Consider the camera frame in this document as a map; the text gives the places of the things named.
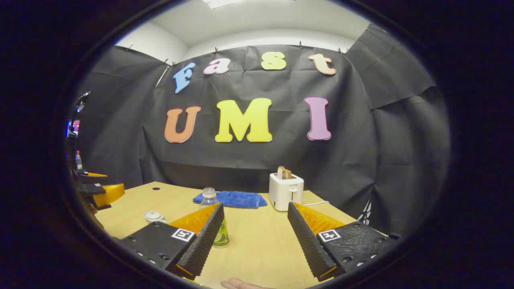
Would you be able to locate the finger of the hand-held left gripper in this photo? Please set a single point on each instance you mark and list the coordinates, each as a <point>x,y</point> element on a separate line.
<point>110,193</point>
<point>94,178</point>

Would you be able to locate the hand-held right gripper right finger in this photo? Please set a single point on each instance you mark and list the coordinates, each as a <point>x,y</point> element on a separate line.
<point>307,245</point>

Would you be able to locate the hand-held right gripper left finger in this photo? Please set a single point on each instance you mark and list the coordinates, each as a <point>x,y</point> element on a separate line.
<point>202,245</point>

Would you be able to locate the green label water bottle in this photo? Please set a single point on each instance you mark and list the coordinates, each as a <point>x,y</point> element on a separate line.
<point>209,197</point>

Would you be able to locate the white teacup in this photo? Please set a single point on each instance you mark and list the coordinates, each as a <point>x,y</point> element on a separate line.
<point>154,218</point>

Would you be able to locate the computer monitor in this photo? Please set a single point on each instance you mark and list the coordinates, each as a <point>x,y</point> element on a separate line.
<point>73,129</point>

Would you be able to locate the white toaster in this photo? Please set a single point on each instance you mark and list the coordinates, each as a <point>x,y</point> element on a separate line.
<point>283,194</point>

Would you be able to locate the blue towel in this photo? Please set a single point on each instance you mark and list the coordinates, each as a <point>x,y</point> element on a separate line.
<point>237,199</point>

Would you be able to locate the bread slice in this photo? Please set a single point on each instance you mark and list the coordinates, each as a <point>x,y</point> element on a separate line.
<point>286,173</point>

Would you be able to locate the black backdrop cloth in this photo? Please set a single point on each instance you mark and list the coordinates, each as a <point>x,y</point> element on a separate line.
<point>281,160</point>

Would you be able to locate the ceiling light panel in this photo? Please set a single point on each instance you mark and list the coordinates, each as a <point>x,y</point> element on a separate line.
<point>223,3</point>

